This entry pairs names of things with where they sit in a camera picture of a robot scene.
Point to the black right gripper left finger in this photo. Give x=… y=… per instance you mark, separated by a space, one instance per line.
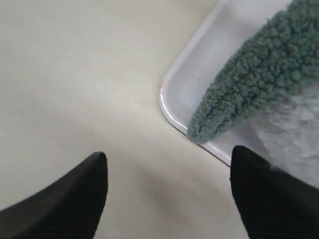
x=69 y=208

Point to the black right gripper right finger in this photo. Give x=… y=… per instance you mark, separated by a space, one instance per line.
x=272 y=203

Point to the white plush snowman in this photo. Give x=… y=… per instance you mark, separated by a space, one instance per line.
x=290 y=134

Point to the white rectangular tray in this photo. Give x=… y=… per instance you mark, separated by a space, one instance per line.
x=229 y=25

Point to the green knitted scarf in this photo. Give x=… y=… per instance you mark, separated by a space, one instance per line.
x=275 y=63

